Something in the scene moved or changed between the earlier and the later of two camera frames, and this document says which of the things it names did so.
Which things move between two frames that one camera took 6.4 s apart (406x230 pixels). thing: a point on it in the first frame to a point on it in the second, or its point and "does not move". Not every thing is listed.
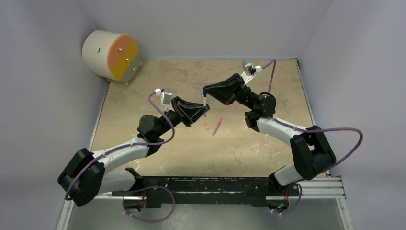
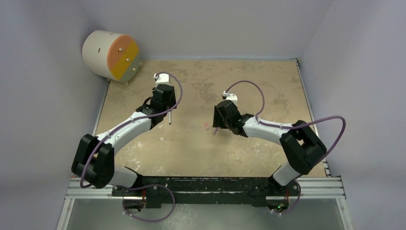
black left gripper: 187,112 to 172,102
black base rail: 209,190 does not move
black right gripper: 237,88 to 218,118
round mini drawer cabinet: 112,55 does not move
